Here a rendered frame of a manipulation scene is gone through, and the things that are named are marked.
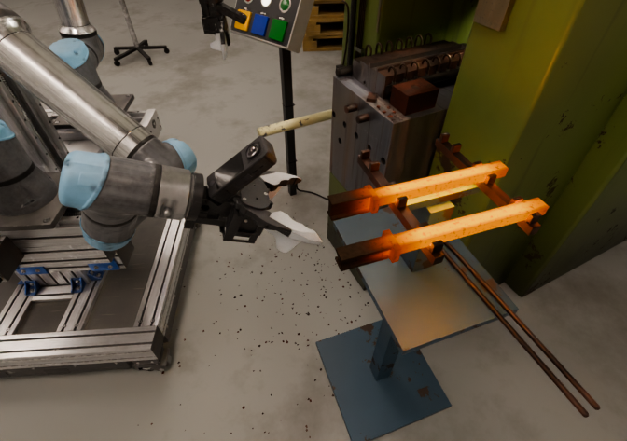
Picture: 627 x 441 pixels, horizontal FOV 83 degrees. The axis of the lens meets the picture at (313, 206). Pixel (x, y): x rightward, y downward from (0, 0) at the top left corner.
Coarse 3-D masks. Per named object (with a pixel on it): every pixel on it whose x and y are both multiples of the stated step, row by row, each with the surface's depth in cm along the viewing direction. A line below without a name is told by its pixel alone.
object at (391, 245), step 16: (496, 208) 66; (512, 208) 66; (528, 208) 66; (544, 208) 66; (448, 224) 63; (464, 224) 63; (480, 224) 63; (496, 224) 65; (368, 240) 60; (384, 240) 60; (400, 240) 61; (416, 240) 61; (432, 240) 61; (448, 240) 63; (336, 256) 60; (352, 256) 58; (368, 256) 60; (384, 256) 60
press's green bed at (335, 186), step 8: (336, 184) 160; (336, 192) 163; (328, 216) 182; (328, 224) 185; (328, 232) 189; (336, 232) 179; (328, 240) 193; (336, 240) 183; (352, 272) 177; (360, 280) 170
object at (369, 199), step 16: (432, 176) 73; (448, 176) 73; (464, 176) 73; (480, 176) 74; (352, 192) 68; (368, 192) 68; (384, 192) 69; (400, 192) 69; (416, 192) 71; (432, 192) 72; (336, 208) 67; (352, 208) 69; (368, 208) 70
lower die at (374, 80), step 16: (416, 48) 131; (432, 48) 131; (464, 48) 128; (368, 64) 120; (432, 64) 120; (368, 80) 123; (384, 80) 114; (400, 80) 117; (448, 80) 127; (384, 96) 118
